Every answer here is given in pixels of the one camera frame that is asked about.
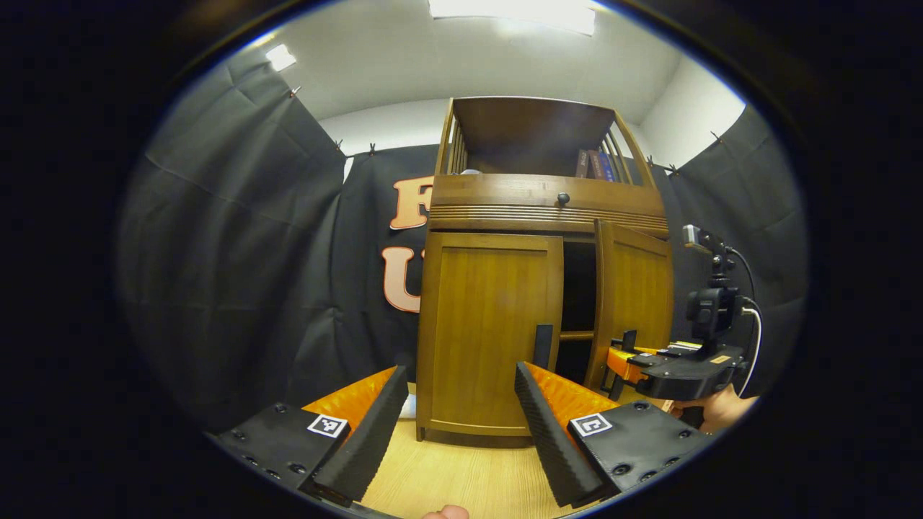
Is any black backdrop cloth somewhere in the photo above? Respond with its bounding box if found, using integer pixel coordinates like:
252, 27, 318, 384
115, 50, 808, 433

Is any wooden double-door shoe cabinet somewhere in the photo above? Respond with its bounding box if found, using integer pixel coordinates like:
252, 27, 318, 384
416, 96, 675, 442

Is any wooden drawer with black knob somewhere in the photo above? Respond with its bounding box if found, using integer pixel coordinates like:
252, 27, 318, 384
427, 173, 670, 239

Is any wooden cabinet door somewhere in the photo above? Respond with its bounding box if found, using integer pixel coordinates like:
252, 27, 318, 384
584, 218, 675, 401
417, 231, 565, 438

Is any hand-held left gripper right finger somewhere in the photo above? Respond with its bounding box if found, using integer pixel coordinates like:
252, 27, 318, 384
513, 360, 715, 507

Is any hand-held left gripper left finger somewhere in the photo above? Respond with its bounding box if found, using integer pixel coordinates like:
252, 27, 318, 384
209, 364, 410, 507

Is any white cable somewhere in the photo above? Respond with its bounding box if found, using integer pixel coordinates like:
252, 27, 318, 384
738, 306, 764, 397

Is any large ceiling light panel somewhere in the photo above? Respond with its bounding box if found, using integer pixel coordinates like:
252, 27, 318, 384
428, 0, 598, 37

